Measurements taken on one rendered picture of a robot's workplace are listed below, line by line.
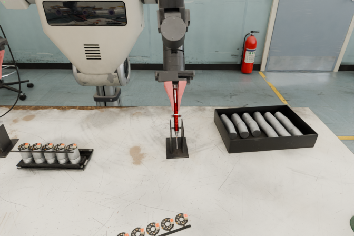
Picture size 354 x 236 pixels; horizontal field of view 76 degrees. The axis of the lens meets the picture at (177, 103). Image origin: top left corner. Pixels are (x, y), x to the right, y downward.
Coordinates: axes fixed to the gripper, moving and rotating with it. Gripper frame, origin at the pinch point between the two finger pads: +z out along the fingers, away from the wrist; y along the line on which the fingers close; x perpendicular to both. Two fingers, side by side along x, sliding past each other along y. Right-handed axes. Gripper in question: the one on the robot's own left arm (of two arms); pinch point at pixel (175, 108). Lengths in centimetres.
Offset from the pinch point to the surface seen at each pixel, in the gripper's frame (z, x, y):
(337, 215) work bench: 22.8, -14.5, 30.1
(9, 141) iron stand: 7.3, 6.2, -45.6
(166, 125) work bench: 4.6, 12.7, -2.4
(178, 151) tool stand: 11.5, 1.6, 0.3
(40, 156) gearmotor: 10.5, -3.3, -32.3
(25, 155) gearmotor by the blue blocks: 10.1, -3.6, -35.5
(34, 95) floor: -30, 199, -147
